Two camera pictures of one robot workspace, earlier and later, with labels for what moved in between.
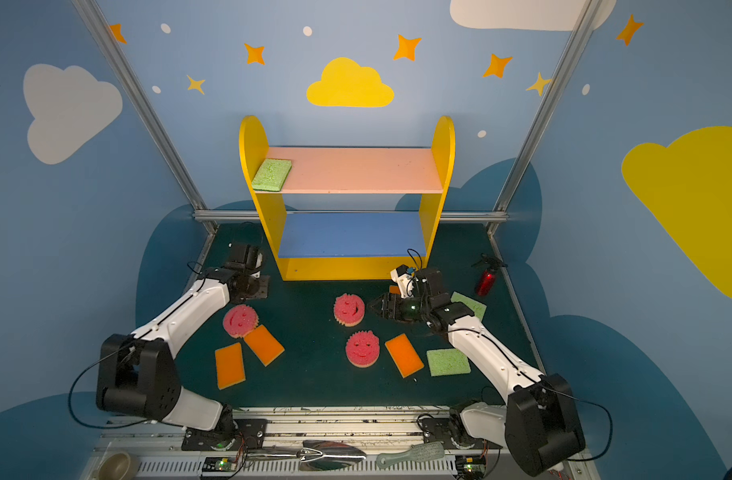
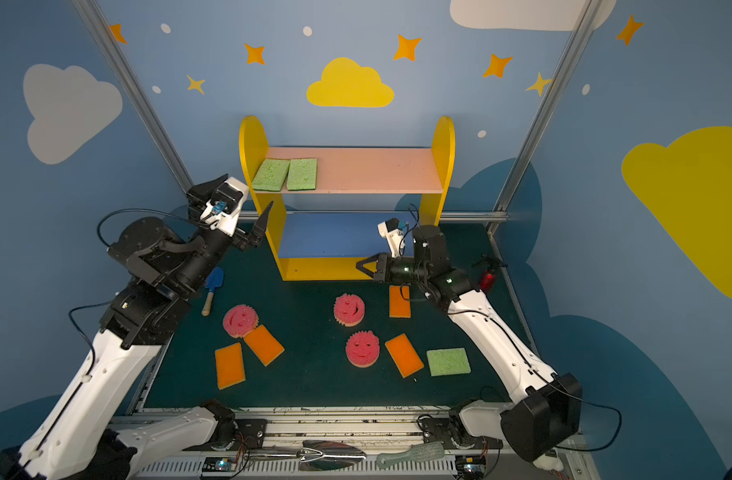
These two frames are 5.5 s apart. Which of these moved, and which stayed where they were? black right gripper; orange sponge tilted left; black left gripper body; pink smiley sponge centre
Moved: black left gripper body; black right gripper
Stayed: orange sponge tilted left; pink smiley sponge centre
